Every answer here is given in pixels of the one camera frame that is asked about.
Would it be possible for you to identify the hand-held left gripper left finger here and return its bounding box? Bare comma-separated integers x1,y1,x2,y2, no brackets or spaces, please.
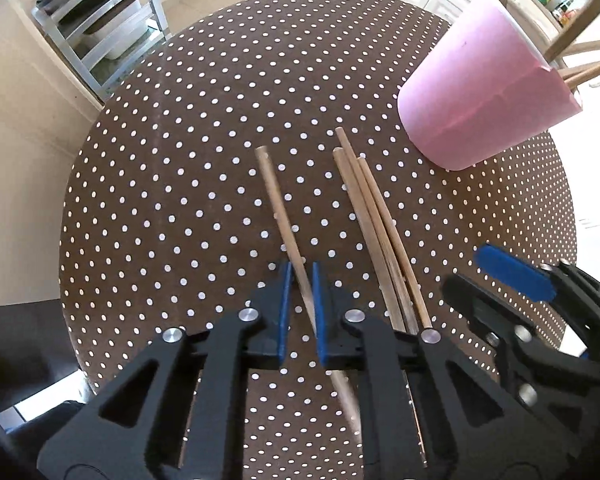
37,262,296,480

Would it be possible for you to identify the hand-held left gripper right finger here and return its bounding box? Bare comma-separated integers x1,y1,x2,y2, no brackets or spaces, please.
311,261,581,480

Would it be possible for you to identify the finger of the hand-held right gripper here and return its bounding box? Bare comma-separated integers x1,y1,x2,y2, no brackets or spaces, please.
442,274,600,411
474,245,600,361

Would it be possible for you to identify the wooden chopstick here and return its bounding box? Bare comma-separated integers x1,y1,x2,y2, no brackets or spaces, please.
256,146,363,441
332,147,406,333
335,127,416,333
357,157,431,331

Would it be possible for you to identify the pink cup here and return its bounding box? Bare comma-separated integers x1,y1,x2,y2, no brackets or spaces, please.
397,0,581,172

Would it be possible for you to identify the bunch of wooden chopsticks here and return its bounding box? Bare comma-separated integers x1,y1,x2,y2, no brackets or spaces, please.
495,0,600,88

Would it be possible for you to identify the brown polka dot tablecloth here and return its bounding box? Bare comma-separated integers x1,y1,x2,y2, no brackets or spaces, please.
57,0,578,480

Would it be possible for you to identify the dark furniture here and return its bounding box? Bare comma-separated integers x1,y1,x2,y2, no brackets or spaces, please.
0,300,81,411

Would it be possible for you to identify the dark sauce bottle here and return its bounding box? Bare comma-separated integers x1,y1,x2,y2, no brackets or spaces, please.
552,0,576,26

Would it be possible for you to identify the metal storage rack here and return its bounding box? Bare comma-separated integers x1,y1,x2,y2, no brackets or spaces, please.
27,0,170,106

